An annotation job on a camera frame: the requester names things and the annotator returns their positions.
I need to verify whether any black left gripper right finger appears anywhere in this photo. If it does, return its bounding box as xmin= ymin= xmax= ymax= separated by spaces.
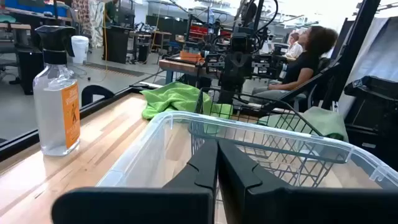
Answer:
xmin=217 ymin=139 xmax=398 ymax=224

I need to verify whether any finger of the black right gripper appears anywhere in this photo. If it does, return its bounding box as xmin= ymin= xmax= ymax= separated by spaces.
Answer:
xmin=232 ymin=53 xmax=248 ymax=95
xmin=218 ymin=54 xmax=233 ymax=105

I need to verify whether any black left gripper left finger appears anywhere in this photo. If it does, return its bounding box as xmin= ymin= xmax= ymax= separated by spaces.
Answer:
xmin=51 ymin=139 xmax=219 ymax=224

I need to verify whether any bright green microfiber towel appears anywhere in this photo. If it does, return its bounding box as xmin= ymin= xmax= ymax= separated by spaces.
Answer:
xmin=140 ymin=81 xmax=234 ymax=121

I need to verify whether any pale green microfiber towel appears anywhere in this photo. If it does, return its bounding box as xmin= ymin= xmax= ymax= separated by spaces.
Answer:
xmin=257 ymin=106 xmax=349 ymax=142

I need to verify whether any person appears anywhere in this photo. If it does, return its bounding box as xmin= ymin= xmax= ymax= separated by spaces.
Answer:
xmin=104 ymin=0 xmax=120 ymax=26
xmin=251 ymin=25 xmax=339 ymax=105
xmin=284 ymin=32 xmax=304 ymax=60

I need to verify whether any orange box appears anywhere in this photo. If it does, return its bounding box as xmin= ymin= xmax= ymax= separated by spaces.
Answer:
xmin=179 ymin=50 xmax=203 ymax=63

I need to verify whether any wooden workbench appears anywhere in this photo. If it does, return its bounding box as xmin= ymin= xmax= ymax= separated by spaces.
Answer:
xmin=158 ymin=58 xmax=220 ymax=85

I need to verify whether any black office chair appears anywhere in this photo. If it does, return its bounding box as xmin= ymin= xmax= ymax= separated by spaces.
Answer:
xmin=277 ymin=57 xmax=336 ymax=113

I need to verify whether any clear plastic bin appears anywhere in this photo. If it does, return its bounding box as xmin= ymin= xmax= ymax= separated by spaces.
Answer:
xmin=96 ymin=111 xmax=398 ymax=224

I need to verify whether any white fabric sheet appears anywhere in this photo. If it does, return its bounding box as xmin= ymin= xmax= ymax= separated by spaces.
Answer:
xmin=338 ymin=17 xmax=398 ymax=116

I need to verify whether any black cabinet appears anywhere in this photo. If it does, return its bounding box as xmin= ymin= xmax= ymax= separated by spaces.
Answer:
xmin=103 ymin=26 xmax=132 ymax=65

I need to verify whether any black equipment case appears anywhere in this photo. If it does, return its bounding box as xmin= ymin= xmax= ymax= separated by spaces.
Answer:
xmin=343 ymin=75 xmax=398 ymax=172

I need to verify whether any black curved chair back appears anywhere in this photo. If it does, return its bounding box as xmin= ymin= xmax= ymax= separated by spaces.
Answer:
xmin=81 ymin=84 xmax=116 ymax=107

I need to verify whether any white plastic bucket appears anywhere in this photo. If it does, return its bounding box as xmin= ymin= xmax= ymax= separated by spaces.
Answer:
xmin=70 ymin=35 xmax=90 ymax=65

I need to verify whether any patterned hanging fabric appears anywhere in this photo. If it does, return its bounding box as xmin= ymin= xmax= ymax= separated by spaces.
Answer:
xmin=71 ymin=0 xmax=105 ymax=48

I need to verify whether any clear spray bottle orange label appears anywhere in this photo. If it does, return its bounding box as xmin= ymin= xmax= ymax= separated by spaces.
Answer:
xmin=32 ymin=25 xmax=81 ymax=157

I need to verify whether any black floor box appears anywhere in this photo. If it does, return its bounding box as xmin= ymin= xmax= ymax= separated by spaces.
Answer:
xmin=16 ymin=48 xmax=45 ymax=96

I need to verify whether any blue storage bin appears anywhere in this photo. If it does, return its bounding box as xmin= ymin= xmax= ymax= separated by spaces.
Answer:
xmin=4 ymin=0 xmax=68 ymax=18

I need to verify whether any black wire basket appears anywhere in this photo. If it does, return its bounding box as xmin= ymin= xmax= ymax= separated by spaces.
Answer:
xmin=188 ymin=88 xmax=349 ymax=188

